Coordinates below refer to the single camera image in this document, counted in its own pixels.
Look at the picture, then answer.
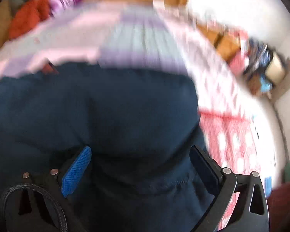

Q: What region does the purple pink patchwork bed quilt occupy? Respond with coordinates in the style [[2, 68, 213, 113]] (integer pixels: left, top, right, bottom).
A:
[[0, 0, 252, 116]]

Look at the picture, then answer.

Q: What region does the dark navy jacket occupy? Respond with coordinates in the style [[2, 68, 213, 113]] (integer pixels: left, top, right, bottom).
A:
[[0, 61, 220, 232]]

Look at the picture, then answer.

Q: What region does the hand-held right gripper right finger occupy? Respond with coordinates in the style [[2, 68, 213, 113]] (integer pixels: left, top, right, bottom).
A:
[[190, 145, 270, 232]]

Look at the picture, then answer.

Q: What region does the black braided cable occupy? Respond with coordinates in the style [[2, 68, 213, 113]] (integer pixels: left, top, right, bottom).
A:
[[0, 183, 68, 232]]

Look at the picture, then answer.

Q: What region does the orange red quilted jacket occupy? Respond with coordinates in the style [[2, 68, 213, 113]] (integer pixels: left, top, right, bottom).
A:
[[8, 0, 61, 40]]

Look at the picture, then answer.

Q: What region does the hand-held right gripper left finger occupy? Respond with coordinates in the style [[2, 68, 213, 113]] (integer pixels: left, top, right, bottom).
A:
[[0, 146, 92, 232]]

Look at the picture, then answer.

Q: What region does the pile of colourful clutter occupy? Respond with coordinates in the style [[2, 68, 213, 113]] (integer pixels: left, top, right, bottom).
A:
[[228, 30, 286, 97]]

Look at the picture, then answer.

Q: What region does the wooden nightstand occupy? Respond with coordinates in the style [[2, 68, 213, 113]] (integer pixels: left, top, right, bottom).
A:
[[196, 22, 244, 64]]

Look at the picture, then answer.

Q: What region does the purple floral pillow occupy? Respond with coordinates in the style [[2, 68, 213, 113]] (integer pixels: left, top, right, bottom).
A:
[[48, 0, 84, 17]]

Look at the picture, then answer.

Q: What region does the red white patterned blanket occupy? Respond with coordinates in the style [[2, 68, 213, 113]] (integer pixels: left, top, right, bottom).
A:
[[198, 111, 271, 231]]

